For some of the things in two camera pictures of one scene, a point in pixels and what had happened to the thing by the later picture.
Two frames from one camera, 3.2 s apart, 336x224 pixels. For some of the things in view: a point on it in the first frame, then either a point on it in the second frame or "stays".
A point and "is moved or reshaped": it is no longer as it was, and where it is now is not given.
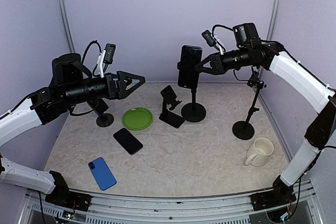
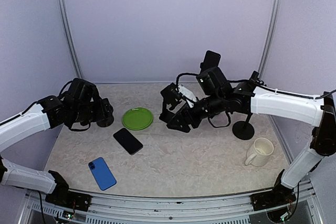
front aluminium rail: (112, 208) stays
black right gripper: (217, 67) → (185, 128)
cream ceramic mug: (263, 148) stays
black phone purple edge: (129, 142) stays
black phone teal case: (188, 76) is moved or reshaped
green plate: (137, 118) stays
